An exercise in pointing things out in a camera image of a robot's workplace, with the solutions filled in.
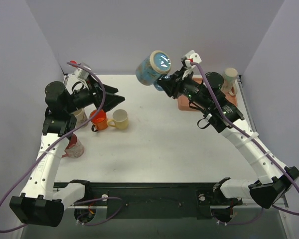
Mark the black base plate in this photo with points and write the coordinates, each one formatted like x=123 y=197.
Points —
x=154 y=201

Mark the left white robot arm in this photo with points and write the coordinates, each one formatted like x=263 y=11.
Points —
x=38 y=204

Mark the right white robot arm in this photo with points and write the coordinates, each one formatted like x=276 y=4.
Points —
x=273 y=176

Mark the yellow mug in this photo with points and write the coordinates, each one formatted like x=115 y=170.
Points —
x=119 y=120

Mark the pink plastic tray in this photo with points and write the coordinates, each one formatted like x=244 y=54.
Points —
x=183 y=102

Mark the cream floral mug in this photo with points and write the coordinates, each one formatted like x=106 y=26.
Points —
x=81 y=118

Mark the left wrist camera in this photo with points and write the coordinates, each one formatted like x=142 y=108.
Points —
x=82 y=74

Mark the cream green mug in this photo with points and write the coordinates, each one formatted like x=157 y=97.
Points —
x=229 y=86

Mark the orange mug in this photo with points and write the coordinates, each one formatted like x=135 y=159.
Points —
x=99 y=120

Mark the blue-bottom cartoon mug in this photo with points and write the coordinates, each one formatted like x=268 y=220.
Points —
x=155 y=67

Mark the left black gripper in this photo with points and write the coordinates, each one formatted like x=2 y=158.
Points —
x=97 y=95

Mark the aluminium rail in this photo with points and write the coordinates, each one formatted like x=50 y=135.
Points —
x=263 y=195

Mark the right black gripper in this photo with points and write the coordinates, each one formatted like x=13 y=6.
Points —
x=174 y=81

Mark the pink cartoon mug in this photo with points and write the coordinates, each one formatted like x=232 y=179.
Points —
x=74 y=149

